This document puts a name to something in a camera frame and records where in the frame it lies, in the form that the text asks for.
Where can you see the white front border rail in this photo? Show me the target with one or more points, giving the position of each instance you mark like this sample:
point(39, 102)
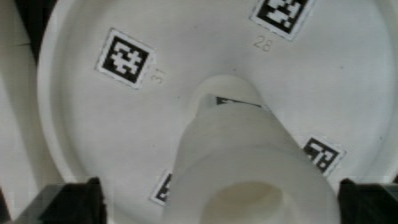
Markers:
point(27, 167)

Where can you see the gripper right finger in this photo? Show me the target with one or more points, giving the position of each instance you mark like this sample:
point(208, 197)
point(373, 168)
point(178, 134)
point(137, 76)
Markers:
point(368, 203)

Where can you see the white cylindrical table leg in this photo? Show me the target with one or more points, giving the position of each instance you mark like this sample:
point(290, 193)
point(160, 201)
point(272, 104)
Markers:
point(245, 181)

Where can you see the white round table top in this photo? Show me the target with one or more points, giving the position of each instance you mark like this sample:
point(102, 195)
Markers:
point(149, 59)

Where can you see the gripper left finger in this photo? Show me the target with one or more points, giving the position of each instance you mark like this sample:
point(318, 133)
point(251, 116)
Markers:
point(68, 204)

